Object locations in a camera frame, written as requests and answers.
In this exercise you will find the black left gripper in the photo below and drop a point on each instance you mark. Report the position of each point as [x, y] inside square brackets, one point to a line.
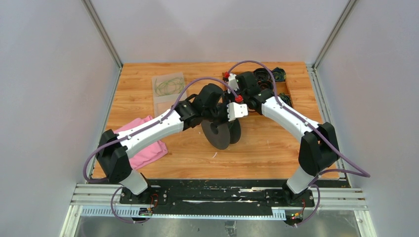
[224, 105]

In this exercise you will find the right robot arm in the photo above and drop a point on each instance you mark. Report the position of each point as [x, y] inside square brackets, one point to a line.
[318, 142]

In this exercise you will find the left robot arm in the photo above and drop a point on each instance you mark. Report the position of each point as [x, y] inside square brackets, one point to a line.
[116, 149]

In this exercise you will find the orange floral rolled tie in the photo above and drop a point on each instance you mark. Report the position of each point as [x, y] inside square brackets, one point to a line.
[265, 84]

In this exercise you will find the dark blue rolled tie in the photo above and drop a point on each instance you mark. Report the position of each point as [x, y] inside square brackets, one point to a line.
[262, 75]

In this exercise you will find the wooden compartment tray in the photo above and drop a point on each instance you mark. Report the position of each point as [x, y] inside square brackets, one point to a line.
[281, 91]

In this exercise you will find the green yellow rolled tie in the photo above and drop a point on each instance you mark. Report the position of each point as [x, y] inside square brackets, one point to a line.
[279, 74]

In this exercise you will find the green blue rolled tie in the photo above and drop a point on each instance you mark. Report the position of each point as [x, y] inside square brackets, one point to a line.
[286, 99]

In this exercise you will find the clear plastic box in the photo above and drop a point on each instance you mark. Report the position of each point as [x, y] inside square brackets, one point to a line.
[166, 89]

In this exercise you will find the pink folded cloth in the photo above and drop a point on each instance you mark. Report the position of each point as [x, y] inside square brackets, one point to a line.
[151, 153]

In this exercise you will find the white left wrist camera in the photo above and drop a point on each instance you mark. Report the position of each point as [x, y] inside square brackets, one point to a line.
[237, 109]

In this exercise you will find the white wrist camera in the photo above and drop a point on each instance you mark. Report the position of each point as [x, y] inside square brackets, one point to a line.
[230, 79]
[237, 109]

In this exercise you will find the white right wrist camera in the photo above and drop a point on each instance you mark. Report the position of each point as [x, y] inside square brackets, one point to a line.
[230, 79]

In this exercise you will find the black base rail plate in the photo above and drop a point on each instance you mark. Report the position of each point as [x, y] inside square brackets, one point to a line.
[191, 201]

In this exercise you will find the aluminium frame post right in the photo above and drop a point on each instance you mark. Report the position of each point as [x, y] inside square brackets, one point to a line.
[313, 68]

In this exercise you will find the aluminium frame post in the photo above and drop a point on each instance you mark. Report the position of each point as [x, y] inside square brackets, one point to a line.
[89, 6]
[313, 68]

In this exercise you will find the aluminium frame post left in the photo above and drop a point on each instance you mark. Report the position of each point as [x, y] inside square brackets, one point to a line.
[89, 6]

